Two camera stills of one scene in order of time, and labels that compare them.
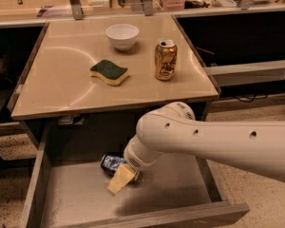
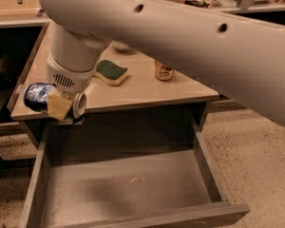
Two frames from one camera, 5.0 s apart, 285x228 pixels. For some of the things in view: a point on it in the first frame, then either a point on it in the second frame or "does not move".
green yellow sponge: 109,72 does not move
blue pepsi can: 110,162 -> 36,96
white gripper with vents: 132,160 -> 69,79
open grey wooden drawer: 67,187 does not move
